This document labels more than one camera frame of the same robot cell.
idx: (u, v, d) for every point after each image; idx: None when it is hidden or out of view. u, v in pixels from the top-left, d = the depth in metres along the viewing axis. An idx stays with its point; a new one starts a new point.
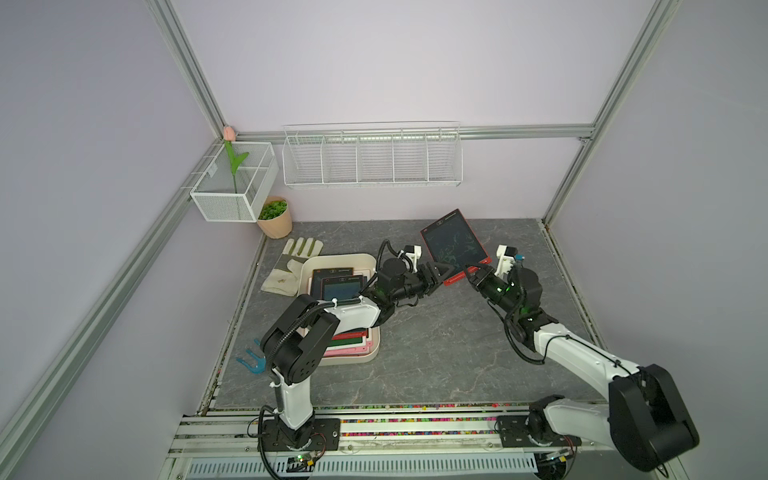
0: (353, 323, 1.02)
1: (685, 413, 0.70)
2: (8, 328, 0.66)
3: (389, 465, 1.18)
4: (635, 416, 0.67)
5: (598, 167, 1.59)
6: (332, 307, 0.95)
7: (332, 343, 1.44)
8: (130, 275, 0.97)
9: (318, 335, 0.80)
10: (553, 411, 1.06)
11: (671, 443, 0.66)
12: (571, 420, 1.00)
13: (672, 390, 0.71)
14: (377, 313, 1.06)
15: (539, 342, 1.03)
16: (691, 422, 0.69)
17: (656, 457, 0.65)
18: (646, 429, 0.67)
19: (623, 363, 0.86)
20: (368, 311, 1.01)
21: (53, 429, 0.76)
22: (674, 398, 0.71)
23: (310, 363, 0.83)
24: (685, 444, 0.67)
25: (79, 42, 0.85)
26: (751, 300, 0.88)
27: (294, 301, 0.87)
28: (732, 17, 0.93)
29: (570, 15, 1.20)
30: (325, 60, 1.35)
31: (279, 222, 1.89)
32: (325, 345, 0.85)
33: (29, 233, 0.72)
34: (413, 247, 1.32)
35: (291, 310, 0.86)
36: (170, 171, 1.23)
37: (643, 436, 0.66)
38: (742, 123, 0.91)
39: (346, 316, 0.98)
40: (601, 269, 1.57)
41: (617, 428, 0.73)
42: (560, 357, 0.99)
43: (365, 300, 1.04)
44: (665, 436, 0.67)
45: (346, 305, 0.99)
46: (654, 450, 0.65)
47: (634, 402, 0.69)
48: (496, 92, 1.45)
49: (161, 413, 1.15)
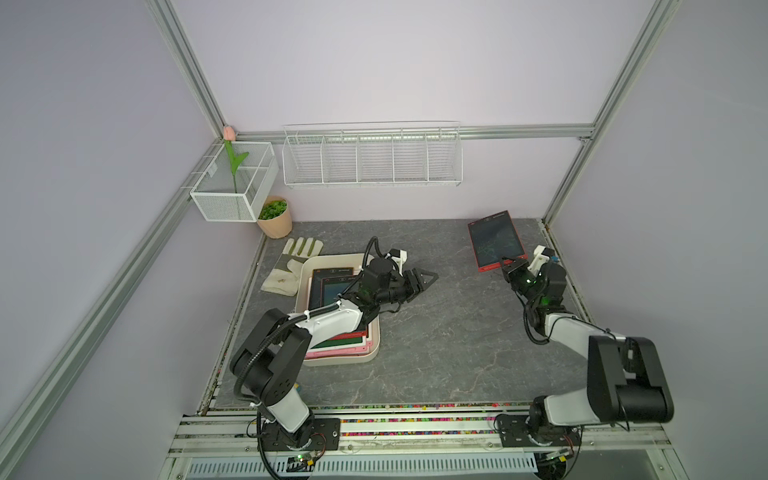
0: (332, 330, 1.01)
1: (662, 382, 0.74)
2: (7, 327, 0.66)
3: (389, 465, 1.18)
4: (605, 367, 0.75)
5: (598, 167, 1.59)
6: (306, 322, 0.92)
7: (332, 342, 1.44)
8: (130, 275, 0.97)
9: (288, 354, 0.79)
10: (552, 400, 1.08)
11: (635, 401, 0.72)
12: (568, 402, 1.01)
13: (653, 360, 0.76)
14: (358, 318, 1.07)
15: (548, 321, 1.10)
16: (666, 392, 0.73)
17: (616, 407, 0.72)
18: (614, 381, 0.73)
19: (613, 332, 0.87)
20: (348, 316, 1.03)
21: (52, 428, 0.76)
22: (653, 365, 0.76)
23: (285, 380, 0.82)
24: (654, 407, 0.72)
25: (79, 41, 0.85)
26: (751, 300, 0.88)
27: (262, 320, 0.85)
28: (732, 16, 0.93)
29: (570, 15, 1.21)
30: (324, 60, 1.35)
31: (279, 222, 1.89)
32: (298, 361, 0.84)
33: (28, 232, 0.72)
34: (399, 251, 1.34)
35: (260, 329, 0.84)
36: (170, 170, 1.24)
37: (609, 386, 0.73)
38: (742, 123, 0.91)
39: (322, 326, 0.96)
40: (601, 269, 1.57)
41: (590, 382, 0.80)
42: (563, 336, 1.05)
43: (345, 305, 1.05)
44: (632, 392, 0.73)
45: (321, 316, 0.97)
46: (617, 399, 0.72)
47: (608, 356, 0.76)
48: (496, 92, 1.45)
49: (162, 413, 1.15)
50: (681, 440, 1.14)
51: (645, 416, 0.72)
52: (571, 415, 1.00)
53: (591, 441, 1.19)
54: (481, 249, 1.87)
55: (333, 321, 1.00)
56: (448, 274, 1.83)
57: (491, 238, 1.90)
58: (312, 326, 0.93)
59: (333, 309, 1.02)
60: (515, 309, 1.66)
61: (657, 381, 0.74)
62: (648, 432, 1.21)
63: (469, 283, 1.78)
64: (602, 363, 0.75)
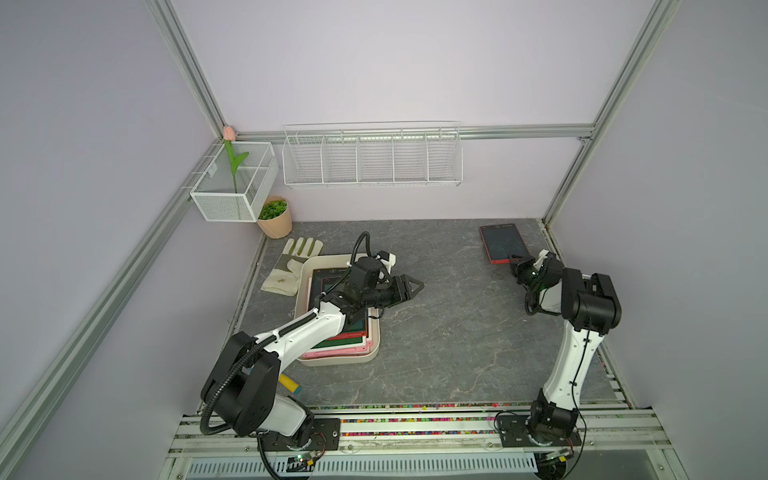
0: (312, 340, 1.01)
1: (614, 293, 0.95)
2: (7, 328, 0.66)
3: (389, 465, 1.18)
4: (570, 278, 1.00)
5: (598, 167, 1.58)
6: (277, 343, 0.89)
7: (331, 342, 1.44)
8: (130, 276, 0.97)
9: (256, 381, 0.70)
10: (546, 384, 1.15)
11: (594, 300, 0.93)
12: (554, 368, 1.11)
13: (606, 282, 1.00)
14: (341, 324, 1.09)
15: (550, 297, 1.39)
16: (618, 301, 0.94)
17: (579, 304, 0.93)
18: (575, 285, 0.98)
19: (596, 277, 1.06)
20: (329, 321, 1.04)
21: (53, 428, 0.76)
22: (609, 287, 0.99)
23: (261, 405, 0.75)
24: (608, 306, 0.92)
25: (78, 42, 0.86)
26: (748, 301, 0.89)
27: (229, 345, 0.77)
28: (732, 16, 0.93)
29: (570, 16, 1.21)
30: (324, 60, 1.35)
31: (279, 222, 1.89)
32: (273, 383, 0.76)
33: (25, 232, 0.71)
34: (389, 254, 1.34)
35: (224, 358, 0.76)
36: (170, 170, 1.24)
37: (572, 291, 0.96)
38: (742, 123, 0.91)
39: (296, 343, 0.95)
40: (600, 270, 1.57)
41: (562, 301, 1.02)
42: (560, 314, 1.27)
43: (325, 312, 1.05)
44: (589, 295, 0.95)
45: (295, 332, 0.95)
46: (577, 298, 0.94)
47: (572, 272, 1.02)
48: (496, 92, 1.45)
49: (162, 413, 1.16)
50: (681, 439, 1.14)
51: (602, 313, 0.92)
52: (561, 376, 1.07)
53: (591, 441, 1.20)
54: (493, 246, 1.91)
55: (311, 333, 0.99)
56: (448, 274, 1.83)
57: (501, 239, 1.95)
58: (284, 346, 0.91)
59: (307, 322, 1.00)
60: (514, 309, 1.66)
61: (610, 293, 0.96)
62: (648, 432, 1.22)
63: (469, 283, 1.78)
64: (567, 279, 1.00)
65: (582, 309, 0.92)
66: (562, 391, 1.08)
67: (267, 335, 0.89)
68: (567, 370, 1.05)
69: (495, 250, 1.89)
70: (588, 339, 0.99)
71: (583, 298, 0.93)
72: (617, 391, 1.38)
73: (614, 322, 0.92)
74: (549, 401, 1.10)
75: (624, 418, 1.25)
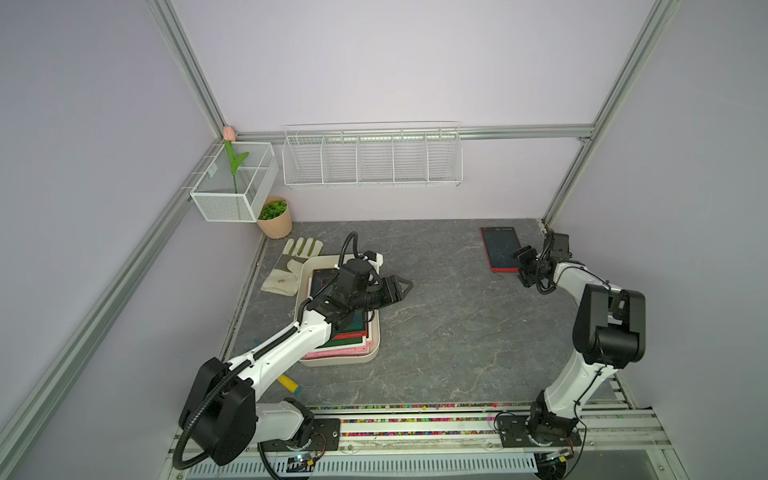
0: (293, 356, 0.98)
1: (641, 327, 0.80)
2: (8, 328, 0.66)
3: (389, 465, 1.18)
4: (592, 309, 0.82)
5: (598, 167, 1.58)
6: (253, 367, 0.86)
7: (332, 343, 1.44)
8: (130, 275, 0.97)
9: (229, 411, 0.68)
10: (548, 389, 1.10)
11: (614, 340, 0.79)
12: (562, 380, 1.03)
13: (636, 309, 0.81)
14: (325, 335, 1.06)
15: (557, 269, 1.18)
16: (644, 336, 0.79)
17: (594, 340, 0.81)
18: (595, 314, 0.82)
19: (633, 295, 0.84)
20: (311, 335, 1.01)
21: (54, 427, 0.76)
22: (638, 315, 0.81)
23: (239, 433, 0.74)
24: (628, 349, 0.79)
25: (80, 42, 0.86)
26: (748, 300, 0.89)
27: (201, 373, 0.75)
28: (733, 16, 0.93)
29: (570, 15, 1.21)
30: (325, 60, 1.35)
31: (279, 222, 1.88)
32: (250, 410, 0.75)
33: (24, 232, 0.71)
34: (376, 254, 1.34)
35: (200, 385, 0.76)
36: (169, 171, 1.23)
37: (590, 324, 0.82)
38: (742, 123, 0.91)
39: (276, 363, 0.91)
40: (600, 270, 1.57)
41: (576, 322, 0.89)
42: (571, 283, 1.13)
43: (306, 327, 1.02)
44: (610, 329, 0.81)
45: (272, 353, 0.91)
46: (593, 332, 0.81)
47: (597, 299, 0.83)
48: (496, 92, 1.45)
49: (162, 413, 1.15)
50: (681, 439, 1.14)
51: (620, 353, 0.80)
52: (566, 394, 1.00)
53: (591, 441, 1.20)
54: (494, 252, 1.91)
55: (290, 351, 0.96)
56: (448, 274, 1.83)
57: (501, 244, 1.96)
58: (261, 369, 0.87)
59: (286, 339, 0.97)
60: (514, 309, 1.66)
61: (637, 327, 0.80)
62: (648, 432, 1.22)
63: (469, 284, 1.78)
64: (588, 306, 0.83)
65: (596, 347, 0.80)
66: (564, 406, 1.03)
67: (241, 360, 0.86)
68: (575, 391, 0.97)
69: (494, 257, 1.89)
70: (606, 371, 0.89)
71: (598, 342, 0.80)
72: (617, 391, 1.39)
73: (634, 361, 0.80)
74: (550, 410, 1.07)
75: (624, 418, 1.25)
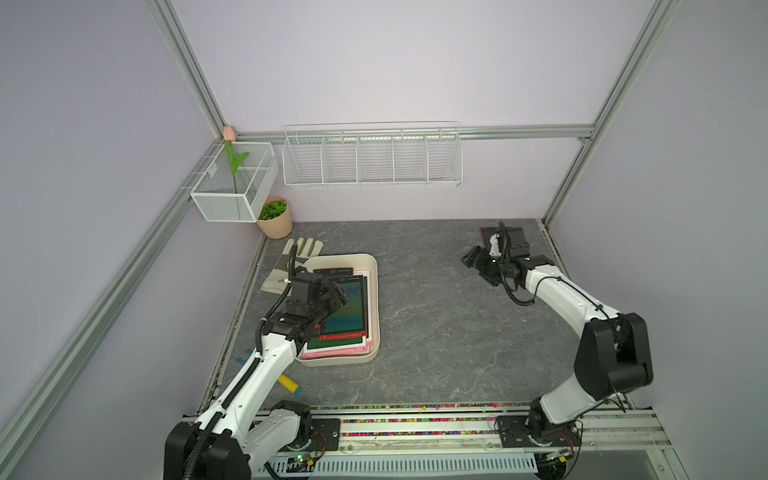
0: (267, 387, 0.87)
1: (646, 356, 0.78)
2: (7, 328, 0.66)
3: (389, 465, 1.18)
4: (600, 353, 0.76)
5: (599, 166, 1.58)
6: (226, 417, 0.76)
7: (332, 343, 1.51)
8: (129, 276, 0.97)
9: (221, 467, 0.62)
10: (548, 398, 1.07)
11: (629, 377, 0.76)
12: (563, 396, 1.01)
13: (641, 337, 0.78)
14: (291, 351, 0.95)
15: (532, 280, 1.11)
16: (650, 364, 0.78)
17: (609, 383, 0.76)
18: (606, 357, 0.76)
19: (605, 306, 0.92)
20: (276, 359, 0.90)
21: (53, 427, 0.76)
22: (642, 342, 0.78)
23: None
24: (639, 382, 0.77)
25: (79, 43, 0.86)
26: (749, 300, 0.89)
27: (168, 443, 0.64)
28: (733, 16, 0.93)
29: (570, 15, 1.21)
30: (325, 60, 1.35)
31: (279, 222, 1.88)
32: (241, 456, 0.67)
33: (24, 231, 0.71)
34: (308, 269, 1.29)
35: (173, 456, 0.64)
36: (169, 171, 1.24)
37: (603, 367, 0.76)
38: (742, 124, 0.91)
39: (252, 400, 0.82)
40: (600, 270, 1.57)
41: (579, 357, 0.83)
42: (550, 295, 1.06)
43: (268, 352, 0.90)
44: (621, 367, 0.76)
45: (243, 392, 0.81)
46: (607, 376, 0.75)
47: (603, 342, 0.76)
48: (496, 92, 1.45)
49: (162, 414, 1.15)
50: (681, 440, 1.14)
51: (632, 386, 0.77)
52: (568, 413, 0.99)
53: (591, 441, 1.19)
54: None
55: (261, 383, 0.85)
56: (448, 274, 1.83)
57: None
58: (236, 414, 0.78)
59: (253, 372, 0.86)
60: (514, 309, 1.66)
61: (643, 357, 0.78)
62: (648, 432, 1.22)
63: (469, 284, 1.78)
64: (597, 349, 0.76)
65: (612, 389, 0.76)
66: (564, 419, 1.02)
67: (210, 413, 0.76)
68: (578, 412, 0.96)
69: None
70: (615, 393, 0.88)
71: (615, 387, 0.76)
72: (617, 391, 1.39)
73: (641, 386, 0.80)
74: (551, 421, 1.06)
75: (625, 418, 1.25)
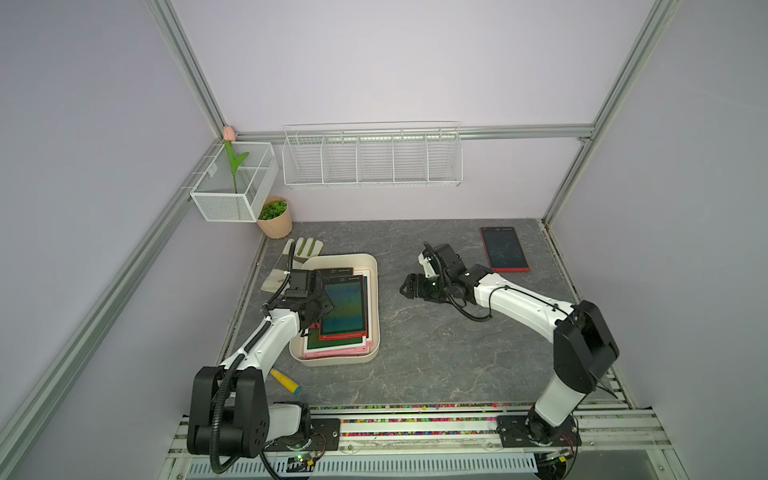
0: (278, 347, 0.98)
1: (610, 336, 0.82)
2: (7, 328, 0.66)
3: (389, 465, 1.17)
4: (577, 355, 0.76)
5: (599, 166, 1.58)
6: (248, 358, 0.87)
7: (332, 343, 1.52)
8: (129, 276, 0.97)
9: (249, 397, 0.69)
10: (542, 406, 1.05)
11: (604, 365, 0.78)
12: (554, 399, 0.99)
13: (600, 321, 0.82)
14: (297, 323, 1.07)
15: (481, 296, 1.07)
16: (614, 341, 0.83)
17: (592, 378, 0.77)
18: (582, 355, 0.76)
19: (561, 304, 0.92)
20: (285, 325, 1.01)
21: (53, 428, 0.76)
22: (602, 326, 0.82)
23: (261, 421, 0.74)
24: (609, 364, 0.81)
25: (78, 42, 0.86)
26: (749, 300, 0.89)
27: (196, 386, 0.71)
28: (734, 15, 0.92)
29: (570, 15, 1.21)
30: (324, 59, 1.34)
31: (279, 222, 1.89)
32: (262, 396, 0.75)
33: (24, 232, 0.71)
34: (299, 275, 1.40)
35: (201, 396, 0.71)
36: (169, 171, 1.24)
37: (583, 368, 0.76)
38: (742, 124, 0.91)
39: (266, 352, 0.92)
40: (600, 270, 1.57)
41: (556, 359, 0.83)
42: (503, 307, 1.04)
43: (278, 316, 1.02)
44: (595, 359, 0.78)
45: (260, 343, 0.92)
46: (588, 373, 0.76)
47: (576, 344, 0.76)
48: (496, 92, 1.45)
49: (163, 413, 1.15)
50: (681, 440, 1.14)
51: (608, 368, 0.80)
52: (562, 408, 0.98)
53: (591, 441, 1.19)
54: (494, 252, 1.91)
55: (274, 340, 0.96)
56: None
57: (501, 244, 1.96)
58: (256, 358, 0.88)
59: (266, 331, 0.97)
60: None
61: (608, 338, 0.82)
62: (648, 432, 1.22)
63: None
64: (573, 352, 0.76)
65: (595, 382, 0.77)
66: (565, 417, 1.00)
67: (233, 357, 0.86)
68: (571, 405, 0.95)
69: (494, 257, 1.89)
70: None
71: (597, 378, 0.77)
72: (617, 391, 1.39)
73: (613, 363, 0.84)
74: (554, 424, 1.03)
75: (624, 418, 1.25)
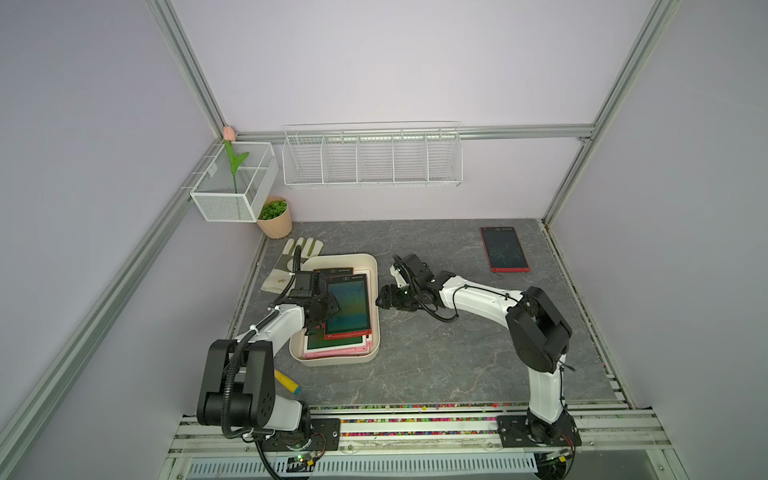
0: (283, 334, 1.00)
1: (560, 315, 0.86)
2: (8, 329, 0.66)
3: (389, 465, 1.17)
4: (527, 334, 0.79)
5: (598, 167, 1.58)
6: (259, 334, 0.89)
7: (332, 343, 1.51)
8: (130, 276, 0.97)
9: (259, 369, 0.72)
10: (536, 406, 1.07)
11: (558, 344, 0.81)
12: (540, 392, 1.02)
13: (549, 304, 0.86)
14: (303, 314, 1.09)
15: (446, 298, 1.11)
16: (565, 320, 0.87)
17: (550, 358, 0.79)
18: (533, 335, 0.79)
19: (511, 292, 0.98)
20: (292, 315, 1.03)
21: (52, 429, 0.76)
22: (551, 307, 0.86)
23: (268, 395, 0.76)
24: (565, 344, 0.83)
25: (77, 42, 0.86)
26: (749, 300, 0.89)
27: (210, 356, 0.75)
28: (734, 16, 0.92)
29: (570, 15, 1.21)
30: (324, 58, 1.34)
31: (279, 222, 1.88)
32: (272, 370, 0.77)
33: (24, 232, 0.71)
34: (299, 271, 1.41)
35: (213, 365, 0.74)
36: (170, 171, 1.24)
37: (537, 347, 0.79)
38: (743, 123, 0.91)
39: (275, 333, 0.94)
40: (600, 270, 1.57)
41: (515, 346, 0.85)
42: (466, 305, 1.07)
43: (286, 307, 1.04)
44: (549, 339, 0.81)
45: (270, 324, 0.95)
46: (543, 351, 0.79)
47: (526, 325, 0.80)
48: (496, 92, 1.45)
49: (163, 413, 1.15)
50: (681, 440, 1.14)
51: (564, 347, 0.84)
52: (549, 399, 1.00)
53: (591, 441, 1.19)
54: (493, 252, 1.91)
55: (282, 326, 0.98)
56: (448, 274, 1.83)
57: (501, 244, 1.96)
58: (265, 337, 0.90)
59: (274, 317, 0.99)
60: None
61: (557, 317, 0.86)
62: (648, 432, 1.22)
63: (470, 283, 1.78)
64: (525, 332, 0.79)
65: (554, 360, 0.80)
66: (557, 409, 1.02)
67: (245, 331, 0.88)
68: (556, 392, 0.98)
69: (494, 257, 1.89)
70: (564, 366, 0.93)
71: (554, 356, 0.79)
72: (617, 391, 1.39)
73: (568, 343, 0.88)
74: (551, 421, 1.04)
75: (624, 418, 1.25)
